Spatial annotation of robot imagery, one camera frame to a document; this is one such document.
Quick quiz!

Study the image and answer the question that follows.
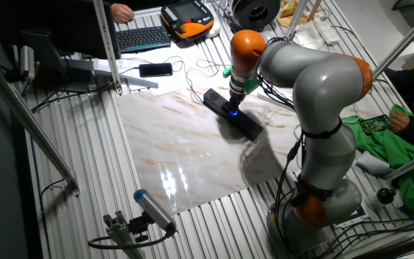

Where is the black keyboard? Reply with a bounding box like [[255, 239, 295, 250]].
[[116, 25, 172, 54]]

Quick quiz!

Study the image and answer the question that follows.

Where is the aluminium frame bar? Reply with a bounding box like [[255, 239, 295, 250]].
[[0, 50, 81, 197], [385, 147, 414, 181], [372, 1, 414, 80]]

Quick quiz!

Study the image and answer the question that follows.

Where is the white three-socket power strip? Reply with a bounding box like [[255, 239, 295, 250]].
[[257, 93, 295, 112]]

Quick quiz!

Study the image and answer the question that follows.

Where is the black camera cable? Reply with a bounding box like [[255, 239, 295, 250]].
[[87, 230, 176, 250]]

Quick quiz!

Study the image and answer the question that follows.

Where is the orange black teach pendant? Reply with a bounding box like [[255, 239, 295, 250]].
[[160, 0, 215, 40]]

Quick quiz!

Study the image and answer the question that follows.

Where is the black smartphone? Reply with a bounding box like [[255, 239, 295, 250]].
[[138, 63, 174, 78]]

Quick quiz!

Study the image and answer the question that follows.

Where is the light wooden board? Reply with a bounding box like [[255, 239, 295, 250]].
[[277, 0, 323, 29]]

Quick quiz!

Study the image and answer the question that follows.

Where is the smartphone with colourful screen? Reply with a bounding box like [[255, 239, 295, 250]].
[[359, 114, 391, 136]]

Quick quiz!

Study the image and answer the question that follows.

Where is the black filament spool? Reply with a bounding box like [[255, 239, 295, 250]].
[[231, 0, 281, 32]]

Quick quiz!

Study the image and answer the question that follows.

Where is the thin black speaker cable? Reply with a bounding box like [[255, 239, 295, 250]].
[[119, 55, 229, 105]]

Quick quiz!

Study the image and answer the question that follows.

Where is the white foam sheet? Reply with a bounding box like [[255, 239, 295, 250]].
[[356, 150, 393, 176]]

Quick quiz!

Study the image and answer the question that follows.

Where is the silver camera blue end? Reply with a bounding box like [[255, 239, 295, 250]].
[[133, 188, 178, 233]]

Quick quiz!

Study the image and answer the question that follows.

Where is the aluminium frame post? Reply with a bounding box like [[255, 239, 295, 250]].
[[92, 0, 124, 95], [285, 0, 309, 39]]

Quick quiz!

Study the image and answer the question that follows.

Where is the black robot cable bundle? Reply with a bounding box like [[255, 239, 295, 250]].
[[255, 35, 311, 258]]

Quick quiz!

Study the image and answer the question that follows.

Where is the small silver camera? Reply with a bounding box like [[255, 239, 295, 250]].
[[19, 45, 36, 82]]

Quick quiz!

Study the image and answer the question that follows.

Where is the green cloth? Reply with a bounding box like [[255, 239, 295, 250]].
[[341, 104, 414, 222]]

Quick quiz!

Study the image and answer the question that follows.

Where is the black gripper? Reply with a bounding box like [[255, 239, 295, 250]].
[[224, 92, 245, 113]]

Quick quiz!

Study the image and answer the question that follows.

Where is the black monitor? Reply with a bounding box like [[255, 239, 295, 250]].
[[19, 0, 121, 91]]

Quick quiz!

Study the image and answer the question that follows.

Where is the aluminium camera mount profile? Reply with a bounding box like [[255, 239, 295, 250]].
[[102, 210, 147, 259]]

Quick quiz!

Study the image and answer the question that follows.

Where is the black speaker bar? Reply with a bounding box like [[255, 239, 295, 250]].
[[202, 88, 265, 142]]

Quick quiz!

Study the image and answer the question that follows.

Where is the bare human hand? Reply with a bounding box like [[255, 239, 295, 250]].
[[111, 2, 135, 24], [389, 111, 411, 134]]

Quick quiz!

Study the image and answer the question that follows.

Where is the black round knob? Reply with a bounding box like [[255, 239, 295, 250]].
[[376, 187, 397, 205]]

